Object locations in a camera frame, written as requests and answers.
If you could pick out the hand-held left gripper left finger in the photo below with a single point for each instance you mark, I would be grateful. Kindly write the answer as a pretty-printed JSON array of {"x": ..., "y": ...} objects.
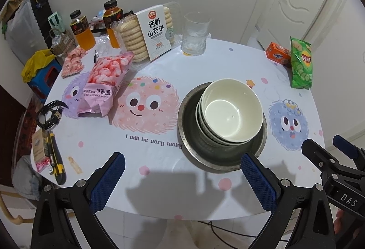
[{"x": 108, "y": 180}]

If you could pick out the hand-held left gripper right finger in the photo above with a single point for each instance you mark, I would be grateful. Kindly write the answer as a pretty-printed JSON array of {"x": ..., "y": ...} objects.
[{"x": 258, "y": 180}]

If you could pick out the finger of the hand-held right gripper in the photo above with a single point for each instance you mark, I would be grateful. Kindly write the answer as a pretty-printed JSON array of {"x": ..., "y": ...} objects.
[
  {"x": 346, "y": 148},
  {"x": 318, "y": 155}
]

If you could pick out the small stainless steel bowl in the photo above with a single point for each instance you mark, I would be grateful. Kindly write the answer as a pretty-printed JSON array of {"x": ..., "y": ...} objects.
[{"x": 212, "y": 146}]

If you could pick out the white ceramic bowl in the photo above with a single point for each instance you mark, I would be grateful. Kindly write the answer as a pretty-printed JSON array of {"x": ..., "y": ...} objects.
[{"x": 228, "y": 112}]

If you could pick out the person's right hand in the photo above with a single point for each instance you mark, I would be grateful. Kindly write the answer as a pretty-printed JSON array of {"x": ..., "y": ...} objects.
[{"x": 341, "y": 222}]

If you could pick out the beige snack wrapper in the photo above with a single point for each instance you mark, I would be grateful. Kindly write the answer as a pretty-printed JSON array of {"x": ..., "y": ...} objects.
[{"x": 75, "y": 165}]

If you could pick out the yellow black utility knife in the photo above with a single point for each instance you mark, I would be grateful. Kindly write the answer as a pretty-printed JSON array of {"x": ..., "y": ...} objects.
[{"x": 57, "y": 163}]

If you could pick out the tiny pink sweets packet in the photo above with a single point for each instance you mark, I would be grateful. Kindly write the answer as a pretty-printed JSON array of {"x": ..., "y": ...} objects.
[{"x": 43, "y": 165}]

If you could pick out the small brown cardboard box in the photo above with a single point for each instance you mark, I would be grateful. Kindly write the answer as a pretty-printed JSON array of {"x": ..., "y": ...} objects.
[{"x": 38, "y": 146}]

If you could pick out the black wristwatch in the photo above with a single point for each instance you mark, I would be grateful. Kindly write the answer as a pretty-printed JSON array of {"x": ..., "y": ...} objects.
[{"x": 51, "y": 116}]

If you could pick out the green chips bag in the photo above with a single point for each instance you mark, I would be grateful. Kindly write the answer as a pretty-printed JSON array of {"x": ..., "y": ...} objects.
[{"x": 301, "y": 66}]

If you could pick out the pink snack bag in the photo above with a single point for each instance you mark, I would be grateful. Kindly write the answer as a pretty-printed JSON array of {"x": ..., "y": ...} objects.
[{"x": 102, "y": 81}]

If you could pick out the wooden chair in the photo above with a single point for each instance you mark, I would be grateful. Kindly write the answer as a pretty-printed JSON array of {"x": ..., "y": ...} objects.
[{"x": 10, "y": 212}]

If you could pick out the orange biscuit box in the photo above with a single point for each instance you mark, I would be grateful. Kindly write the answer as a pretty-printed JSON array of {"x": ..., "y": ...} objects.
[{"x": 278, "y": 54}]

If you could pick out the small pink candy packet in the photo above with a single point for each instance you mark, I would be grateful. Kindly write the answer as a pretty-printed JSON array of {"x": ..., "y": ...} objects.
[{"x": 72, "y": 64}]

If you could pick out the woven basket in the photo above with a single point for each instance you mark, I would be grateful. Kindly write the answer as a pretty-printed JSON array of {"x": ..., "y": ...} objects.
[{"x": 64, "y": 42}]

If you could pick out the orange juice bottle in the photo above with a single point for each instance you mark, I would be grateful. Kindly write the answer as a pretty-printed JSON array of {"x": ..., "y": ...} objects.
[
  {"x": 82, "y": 35},
  {"x": 112, "y": 14}
]

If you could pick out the round biscuit package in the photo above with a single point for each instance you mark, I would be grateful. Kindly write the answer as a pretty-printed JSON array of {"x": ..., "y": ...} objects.
[{"x": 154, "y": 32}]

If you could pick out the clear glass cup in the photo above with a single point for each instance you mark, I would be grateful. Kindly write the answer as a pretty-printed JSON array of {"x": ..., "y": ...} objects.
[{"x": 195, "y": 35}]

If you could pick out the translucent plastic bag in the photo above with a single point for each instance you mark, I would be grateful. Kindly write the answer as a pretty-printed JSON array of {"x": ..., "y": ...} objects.
[{"x": 21, "y": 35}]

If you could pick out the black paper bag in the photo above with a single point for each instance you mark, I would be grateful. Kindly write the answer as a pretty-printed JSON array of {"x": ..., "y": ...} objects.
[{"x": 41, "y": 15}]

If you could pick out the brown paper bag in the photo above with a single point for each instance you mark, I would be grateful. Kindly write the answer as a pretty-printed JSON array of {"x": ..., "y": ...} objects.
[{"x": 14, "y": 2}]

